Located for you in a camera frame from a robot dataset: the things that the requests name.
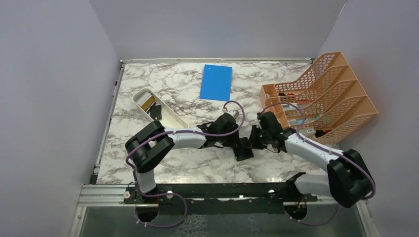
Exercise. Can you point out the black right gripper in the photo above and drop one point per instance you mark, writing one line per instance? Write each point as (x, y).
(254, 143)

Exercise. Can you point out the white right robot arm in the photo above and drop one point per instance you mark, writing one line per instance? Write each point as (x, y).
(346, 177)

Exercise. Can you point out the peach plastic file organizer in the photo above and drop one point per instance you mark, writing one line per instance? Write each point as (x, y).
(327, 99)

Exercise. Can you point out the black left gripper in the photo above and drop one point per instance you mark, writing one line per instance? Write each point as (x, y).
(234, 139)

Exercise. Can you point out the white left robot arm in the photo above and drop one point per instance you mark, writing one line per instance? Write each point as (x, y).
(147, 148)

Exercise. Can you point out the blue flat board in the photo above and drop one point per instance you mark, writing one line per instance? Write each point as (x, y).
(216, 83)

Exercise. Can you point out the dark card in tray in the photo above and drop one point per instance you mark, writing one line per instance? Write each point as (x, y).
(155, 112)

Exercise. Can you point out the black leather card holder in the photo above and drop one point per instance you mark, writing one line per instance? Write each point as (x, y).
(242, 150)

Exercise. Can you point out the white oblong plastic tray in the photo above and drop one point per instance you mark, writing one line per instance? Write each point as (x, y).
(169, 117)

